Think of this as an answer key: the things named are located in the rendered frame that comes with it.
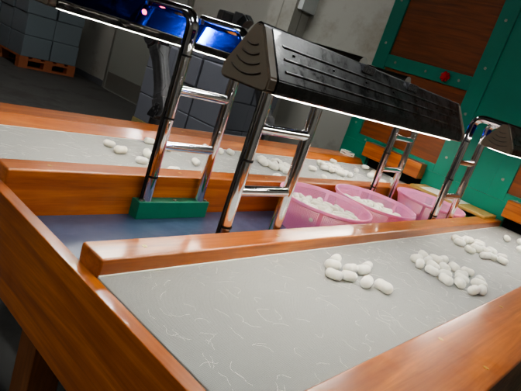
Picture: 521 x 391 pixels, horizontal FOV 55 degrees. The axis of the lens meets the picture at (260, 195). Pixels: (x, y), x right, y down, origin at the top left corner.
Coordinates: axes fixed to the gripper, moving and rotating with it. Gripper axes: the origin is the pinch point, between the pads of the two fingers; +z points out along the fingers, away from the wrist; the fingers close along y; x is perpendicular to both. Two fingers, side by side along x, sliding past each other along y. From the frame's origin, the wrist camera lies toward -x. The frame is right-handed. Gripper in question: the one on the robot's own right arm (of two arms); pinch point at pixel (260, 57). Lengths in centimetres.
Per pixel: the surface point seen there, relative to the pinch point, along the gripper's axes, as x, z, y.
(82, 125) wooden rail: 32, -12, -47
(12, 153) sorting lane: 33, 8, -74
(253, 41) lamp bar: -2, 65, -78
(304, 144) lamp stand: 12, 52, -40
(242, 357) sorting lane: 32, 77, -77
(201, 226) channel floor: 39, 33, -41
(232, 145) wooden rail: 31.9, -8.6, 10.5
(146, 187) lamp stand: 32, 27, -54
